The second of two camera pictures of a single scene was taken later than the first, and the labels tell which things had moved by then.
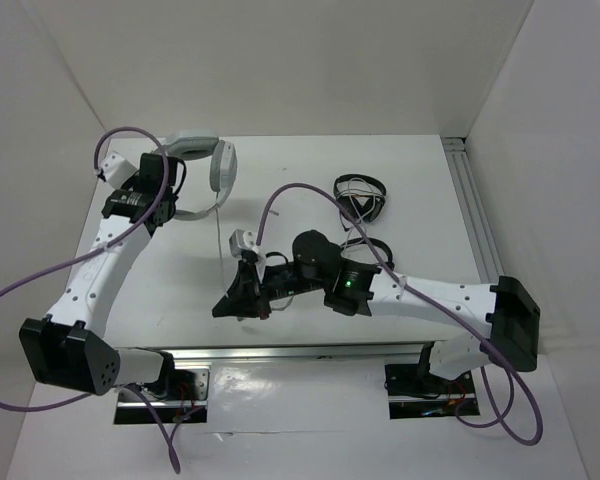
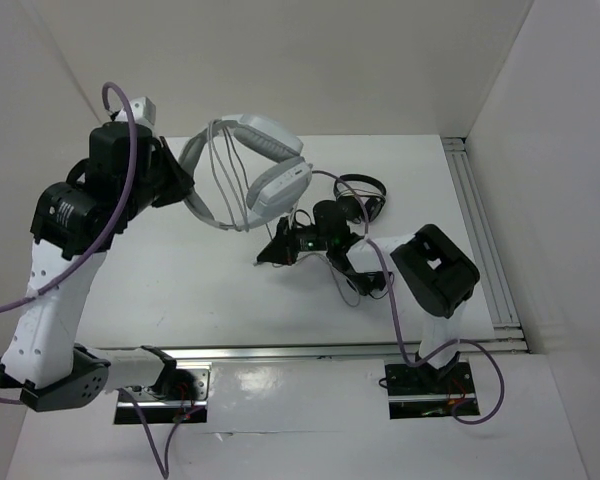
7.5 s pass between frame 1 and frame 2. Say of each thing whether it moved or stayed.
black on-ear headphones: stayed
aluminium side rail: stayed
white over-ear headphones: moved
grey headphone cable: moved
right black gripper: moved
